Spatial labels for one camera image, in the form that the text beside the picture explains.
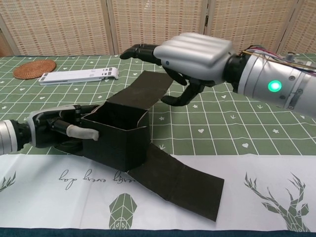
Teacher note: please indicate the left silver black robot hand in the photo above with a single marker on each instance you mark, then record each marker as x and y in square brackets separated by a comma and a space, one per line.
[42, 128]

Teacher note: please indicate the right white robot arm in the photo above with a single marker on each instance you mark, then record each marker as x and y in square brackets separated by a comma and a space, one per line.
[259, 79]

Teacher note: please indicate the round woven rattan coaster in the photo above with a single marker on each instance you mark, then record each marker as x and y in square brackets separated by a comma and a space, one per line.
[34, 69]

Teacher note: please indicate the black foldable cardboard box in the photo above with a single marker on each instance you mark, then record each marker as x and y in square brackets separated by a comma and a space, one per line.
[116, 143]

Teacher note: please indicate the woven bamboo folding screen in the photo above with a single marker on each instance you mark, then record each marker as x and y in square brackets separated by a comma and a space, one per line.
[74, 24]

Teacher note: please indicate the green checked tablecloth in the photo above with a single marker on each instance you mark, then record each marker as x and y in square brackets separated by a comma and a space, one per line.
[222, 128]

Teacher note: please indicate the white folding laptop stand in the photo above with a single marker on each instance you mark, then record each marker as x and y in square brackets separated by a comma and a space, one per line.
[74, 75]

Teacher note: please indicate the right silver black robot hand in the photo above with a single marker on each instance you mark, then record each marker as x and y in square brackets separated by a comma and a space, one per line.
[195, 54]

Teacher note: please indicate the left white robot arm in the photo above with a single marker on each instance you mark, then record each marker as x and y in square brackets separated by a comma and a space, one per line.
[10, 135]

